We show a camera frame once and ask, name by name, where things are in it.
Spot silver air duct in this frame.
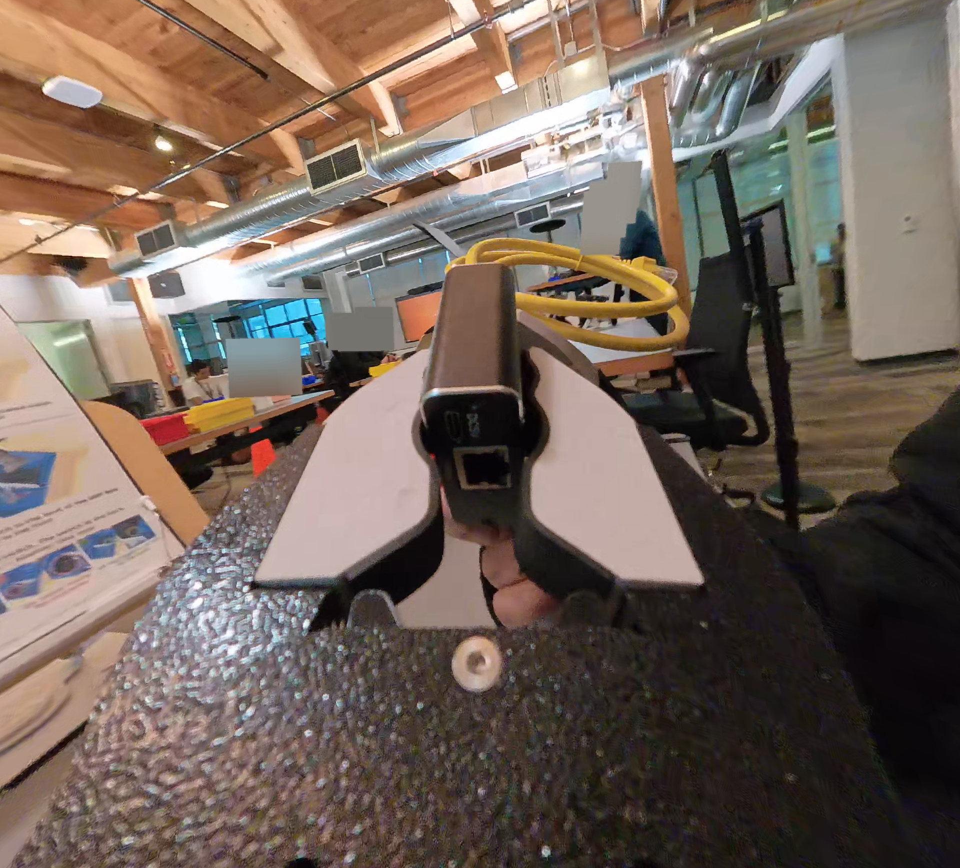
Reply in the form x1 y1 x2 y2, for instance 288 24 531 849
240 166 609 288
108 5 960 280

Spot white ceiling access point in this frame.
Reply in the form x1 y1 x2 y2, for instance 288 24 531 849
41 75 105 110

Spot person's right hand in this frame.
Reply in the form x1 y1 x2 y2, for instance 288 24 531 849
441 496 562 629

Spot black monitor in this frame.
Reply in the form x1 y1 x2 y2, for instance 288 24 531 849
741 199 796 290

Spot white duct vent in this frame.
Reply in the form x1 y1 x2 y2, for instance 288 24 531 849
303 139 370 196

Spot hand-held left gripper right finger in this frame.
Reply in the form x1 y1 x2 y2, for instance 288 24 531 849
516 350 706 612

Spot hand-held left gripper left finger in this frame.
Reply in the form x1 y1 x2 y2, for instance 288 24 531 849
253 350 451 607

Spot orange screen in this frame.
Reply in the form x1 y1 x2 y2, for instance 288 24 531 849
396 290 445 346

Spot red storage bins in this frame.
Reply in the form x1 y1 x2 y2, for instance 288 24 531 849
138 412 190 446

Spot yellow ethernet cable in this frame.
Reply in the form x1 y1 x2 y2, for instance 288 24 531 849
448 238 691 353

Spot black office chair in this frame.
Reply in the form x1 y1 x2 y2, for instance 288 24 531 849
622 253 774 451

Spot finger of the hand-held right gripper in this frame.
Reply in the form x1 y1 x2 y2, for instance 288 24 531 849
516 313 603 389

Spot instruction poster board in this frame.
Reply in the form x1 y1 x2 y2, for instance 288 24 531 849
0 305 189 682

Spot yellow storage bins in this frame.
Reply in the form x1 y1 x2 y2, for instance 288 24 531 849
182 397 258 434

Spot black ethernet splitter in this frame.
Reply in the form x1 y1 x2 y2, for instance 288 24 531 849
416 264 543 532

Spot black stand pole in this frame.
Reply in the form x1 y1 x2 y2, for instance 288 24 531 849
708 151 835 532

